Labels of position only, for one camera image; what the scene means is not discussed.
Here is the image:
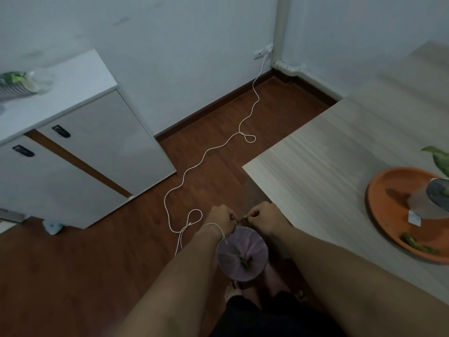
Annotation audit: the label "person's right hand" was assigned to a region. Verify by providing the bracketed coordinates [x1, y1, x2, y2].
[245, 201, 294, 240]

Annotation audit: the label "person's left hand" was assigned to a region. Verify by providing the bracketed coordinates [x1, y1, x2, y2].
[203, 205, 240, 240]

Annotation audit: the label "person's right forearm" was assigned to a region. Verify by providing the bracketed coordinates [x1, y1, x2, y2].
[261, 224, 449, 337]

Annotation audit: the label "person's left forearm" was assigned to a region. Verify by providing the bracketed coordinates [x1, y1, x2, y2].
[112, 226, 229, 337]

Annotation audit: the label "purple lined waste bin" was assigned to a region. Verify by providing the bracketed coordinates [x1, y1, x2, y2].
[217, 226, 269, 282]

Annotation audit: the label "person's left foot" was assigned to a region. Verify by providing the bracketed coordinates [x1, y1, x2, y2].
[224, 281, 248, 303]

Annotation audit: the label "black shorts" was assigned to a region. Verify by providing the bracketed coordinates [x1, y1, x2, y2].
[210, 290, 348, 337]

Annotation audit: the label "orange round plate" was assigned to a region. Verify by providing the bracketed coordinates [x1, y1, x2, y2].
[366, 167, 449, 266]

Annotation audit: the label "white low cabinet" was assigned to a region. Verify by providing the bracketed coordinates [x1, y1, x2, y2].
[0, 49, 177, 231]

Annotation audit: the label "small blue white object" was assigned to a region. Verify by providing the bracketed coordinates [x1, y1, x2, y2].
[42, 220, 65, 236]

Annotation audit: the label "green leafy vegetable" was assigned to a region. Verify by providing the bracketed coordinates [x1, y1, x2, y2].
[420, 145, 449, 178]

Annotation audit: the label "grey flat object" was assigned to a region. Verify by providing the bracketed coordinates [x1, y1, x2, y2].
[0, 208, 27, 223]

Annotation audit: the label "clear plastic cup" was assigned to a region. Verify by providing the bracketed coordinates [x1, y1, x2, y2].
[30, 67, 55, 94]

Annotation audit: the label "long white cable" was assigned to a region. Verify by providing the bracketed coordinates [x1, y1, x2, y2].
[163, 48, 274, 257]

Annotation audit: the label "white wall socket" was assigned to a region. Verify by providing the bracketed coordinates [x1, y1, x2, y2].
[253, 44, 274, 61]

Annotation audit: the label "white wall pipe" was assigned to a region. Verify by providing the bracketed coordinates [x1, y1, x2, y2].
[272, 0, 306, 76]

